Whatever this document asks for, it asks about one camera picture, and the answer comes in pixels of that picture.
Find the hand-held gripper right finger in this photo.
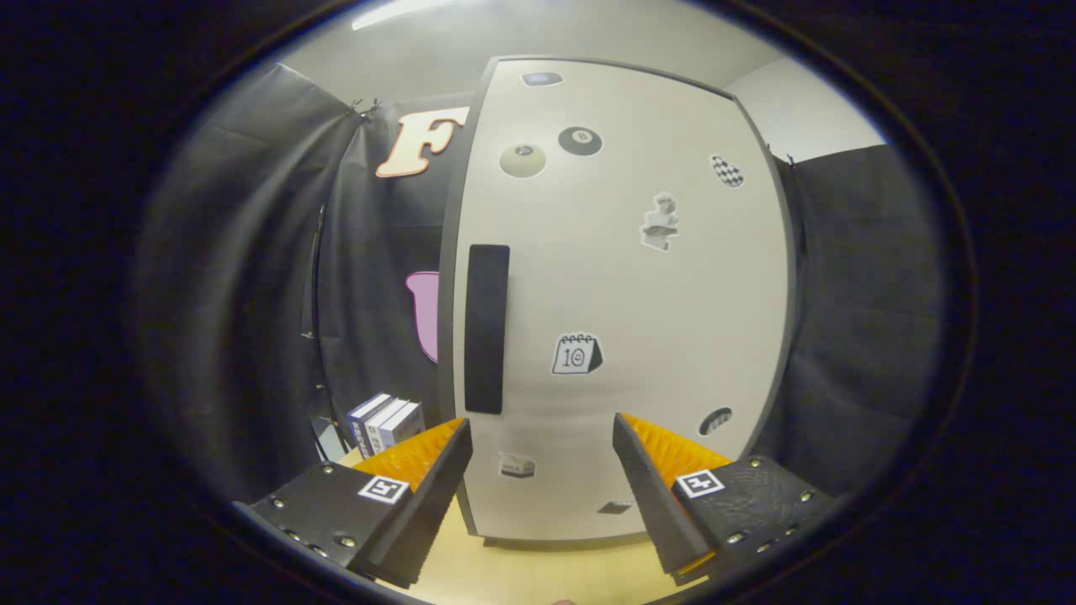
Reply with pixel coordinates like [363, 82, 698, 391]
[612, 412, 835, 587]

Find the black door handle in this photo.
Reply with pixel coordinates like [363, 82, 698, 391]
[464, 244, 511, 415]

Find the black backdrop cloth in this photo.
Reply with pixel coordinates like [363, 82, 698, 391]
[134, 63, 947, 507]

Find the grey white cabinet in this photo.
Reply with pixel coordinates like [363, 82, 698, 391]
[435, 55, 801, 549]

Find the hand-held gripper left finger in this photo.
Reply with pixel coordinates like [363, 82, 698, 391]
[235, 416, 474, 589]

